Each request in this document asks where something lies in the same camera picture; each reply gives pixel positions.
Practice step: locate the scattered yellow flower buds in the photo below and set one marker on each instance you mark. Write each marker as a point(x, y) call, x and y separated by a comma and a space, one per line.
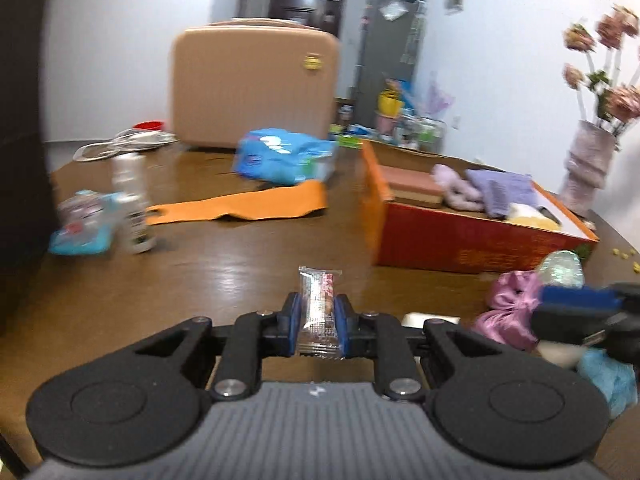
point(622, 252)

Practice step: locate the pink textured vase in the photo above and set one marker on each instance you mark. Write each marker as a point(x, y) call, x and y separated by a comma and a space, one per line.
point(585, 170)

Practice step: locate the iridescent shiny packet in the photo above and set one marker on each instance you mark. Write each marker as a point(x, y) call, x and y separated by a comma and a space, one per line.
point(562, 267)

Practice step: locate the white flat packet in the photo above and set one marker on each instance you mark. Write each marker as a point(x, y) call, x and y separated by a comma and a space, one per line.
point(435, 318)

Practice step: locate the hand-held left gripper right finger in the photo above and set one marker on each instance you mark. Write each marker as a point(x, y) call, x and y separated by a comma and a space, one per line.
point(344, 325)

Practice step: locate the red cardboard box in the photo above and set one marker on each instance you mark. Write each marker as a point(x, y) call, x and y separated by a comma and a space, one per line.
point(450, 240)

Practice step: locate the black paper bag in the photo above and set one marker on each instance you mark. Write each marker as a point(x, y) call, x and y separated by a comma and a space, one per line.
point(20, 160)

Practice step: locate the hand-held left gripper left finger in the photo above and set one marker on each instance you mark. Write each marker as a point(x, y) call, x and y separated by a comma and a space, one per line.
point(295, 322)

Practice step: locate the blue plush toy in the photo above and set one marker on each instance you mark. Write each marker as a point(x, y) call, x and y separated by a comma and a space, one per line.
point(610, 380)

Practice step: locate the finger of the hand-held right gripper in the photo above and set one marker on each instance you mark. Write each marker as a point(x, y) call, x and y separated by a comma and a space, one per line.
point(565, 325)
point(580, 297)

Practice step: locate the small light blue packet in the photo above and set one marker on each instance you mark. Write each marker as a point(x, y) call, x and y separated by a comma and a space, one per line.
point(80, 230)

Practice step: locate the dark brown door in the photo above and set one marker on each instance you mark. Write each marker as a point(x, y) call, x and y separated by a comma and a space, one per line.
point(300, 7)

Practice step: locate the green snack bag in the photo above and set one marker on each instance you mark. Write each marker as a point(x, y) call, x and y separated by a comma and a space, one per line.
point(350, 141)

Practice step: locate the yellow plastic bucket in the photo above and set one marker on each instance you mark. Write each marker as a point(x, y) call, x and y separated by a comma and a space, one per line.
point(390, 105)

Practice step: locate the orange cloth strip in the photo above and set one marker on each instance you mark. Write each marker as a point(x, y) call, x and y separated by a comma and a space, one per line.
point(250, 205)

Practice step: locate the beige hard suitcase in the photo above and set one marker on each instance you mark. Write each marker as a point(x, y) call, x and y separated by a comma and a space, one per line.
point(250, 85)

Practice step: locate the purple wall decoration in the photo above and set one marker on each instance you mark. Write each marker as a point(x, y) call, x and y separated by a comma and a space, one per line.
point(440, 97)

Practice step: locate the grey refrigerator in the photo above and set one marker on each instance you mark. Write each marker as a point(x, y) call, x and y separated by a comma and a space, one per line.
point(385, 70)

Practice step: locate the white foam block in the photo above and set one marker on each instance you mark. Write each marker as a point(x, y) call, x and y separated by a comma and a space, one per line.
point(560, 355)

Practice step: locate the red plastic basin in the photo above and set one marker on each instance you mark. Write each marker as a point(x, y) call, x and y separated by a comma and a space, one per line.
point(150, 125)

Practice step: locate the yellow plush toy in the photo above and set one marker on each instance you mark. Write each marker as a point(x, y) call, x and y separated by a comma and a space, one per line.
point(530, 220)

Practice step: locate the purple knit cloth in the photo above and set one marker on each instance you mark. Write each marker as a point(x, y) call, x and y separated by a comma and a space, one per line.
point(505, 190)

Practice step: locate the blue wet wipes packet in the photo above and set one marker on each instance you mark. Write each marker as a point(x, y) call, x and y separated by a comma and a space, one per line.
point(280, 155)

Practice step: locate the dried rose bouquet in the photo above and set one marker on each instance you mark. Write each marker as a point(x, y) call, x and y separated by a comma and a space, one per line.
point(620, 102)

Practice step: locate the clear snack packet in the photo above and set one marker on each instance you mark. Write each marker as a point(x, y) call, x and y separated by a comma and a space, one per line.
point(320, 305)

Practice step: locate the purple satin scrunchie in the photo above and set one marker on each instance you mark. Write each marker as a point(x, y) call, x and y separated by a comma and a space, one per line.
point(510, 300)

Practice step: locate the small white spray bottle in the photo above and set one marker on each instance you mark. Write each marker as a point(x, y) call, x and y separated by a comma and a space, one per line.
point(132, 205)

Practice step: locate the lavender fluffy towel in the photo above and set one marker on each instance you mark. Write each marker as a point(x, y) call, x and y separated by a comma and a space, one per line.
point(460, 190)

